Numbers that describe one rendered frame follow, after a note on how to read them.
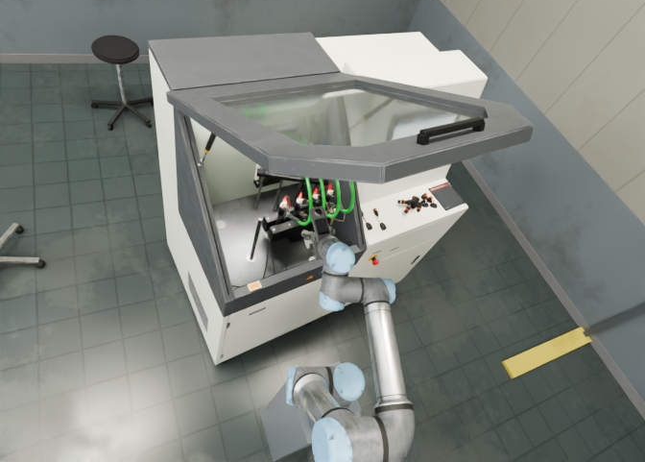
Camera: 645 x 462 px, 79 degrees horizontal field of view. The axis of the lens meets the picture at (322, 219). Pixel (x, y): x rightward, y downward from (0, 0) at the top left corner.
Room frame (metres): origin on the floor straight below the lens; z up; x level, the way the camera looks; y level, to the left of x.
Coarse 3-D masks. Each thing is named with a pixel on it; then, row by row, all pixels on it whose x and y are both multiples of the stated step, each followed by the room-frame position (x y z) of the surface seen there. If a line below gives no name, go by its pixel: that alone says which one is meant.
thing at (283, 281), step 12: (300, 264) 0.89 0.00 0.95; (312, 264) 0.92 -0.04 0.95; (276, 276) 0.79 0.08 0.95; (288, 276) 0.82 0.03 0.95; (300, 276) 0.86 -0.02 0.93; (240, 288) 0.68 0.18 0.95; (264, 288) 0.72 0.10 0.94; (276, 288) 0.77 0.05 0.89; (288, 288) 0.82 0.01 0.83; (240, 300) 0.64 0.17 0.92; (252, 300) 0.69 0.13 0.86; (264, 300) 0.74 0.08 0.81
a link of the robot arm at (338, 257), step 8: (328, 240) 0.68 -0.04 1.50; (336, 240) 0.67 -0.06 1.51; (328, 248) 0.63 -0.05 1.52; (336, 248) 0.62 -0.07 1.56; (344, 248) 0.62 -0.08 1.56; (328, 256) 0.60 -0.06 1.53; (336, 256) 0.60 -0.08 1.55; (344, 256) 0.61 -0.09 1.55; (352, 256) 0.62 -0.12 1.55; (328, 264) 0.59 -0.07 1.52; (336, 264) 0.59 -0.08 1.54; (344, 264) 0.59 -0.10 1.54; (352, 264) 0.61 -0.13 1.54; (328, 272) 0.58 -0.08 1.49; (336, 272) 0.58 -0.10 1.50; (344, 272) 0.58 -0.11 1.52
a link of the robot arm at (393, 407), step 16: (368, 288) 0.60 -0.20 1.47; (384, 288) 0.62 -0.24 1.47; (368, 304) 0.56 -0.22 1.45; (384, 304) 0.57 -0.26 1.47; (368, 320) 0.52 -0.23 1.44; (384, 320) 0.53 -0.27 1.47; (384, 336) 0.48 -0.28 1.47; (384, 352) 0.45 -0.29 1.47; (384, 368) 0.41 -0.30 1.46; (400, 368) 0.43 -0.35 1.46; (384, 384) 0.37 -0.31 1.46; (400, 384) 0.38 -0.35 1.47; (384, 400) 0.34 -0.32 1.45; (400, 400) 0.35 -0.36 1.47; (384, 416) 0.30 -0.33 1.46; (400, 416) 0.31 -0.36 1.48; (400, 432) 0.27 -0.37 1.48; (400, 448) 0.24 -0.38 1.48
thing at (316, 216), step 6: (312, 210) 0.79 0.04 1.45; (318, 210) 0.79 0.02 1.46; (312, 216) 0.77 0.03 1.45; (318, 216) 0.78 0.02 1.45; (324, 216) 0.79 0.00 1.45; (312, 222) 0.76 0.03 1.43; (318, 222) 0.76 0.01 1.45; (324, 222) 0.77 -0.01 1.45; (318, 228) 0.74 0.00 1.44; (324, 228) 0.75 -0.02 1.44; (318, 234) 0.72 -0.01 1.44; (324, 234) 0.73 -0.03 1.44; (330, 234) 0.74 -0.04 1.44; (318, 240) 0.71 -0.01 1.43
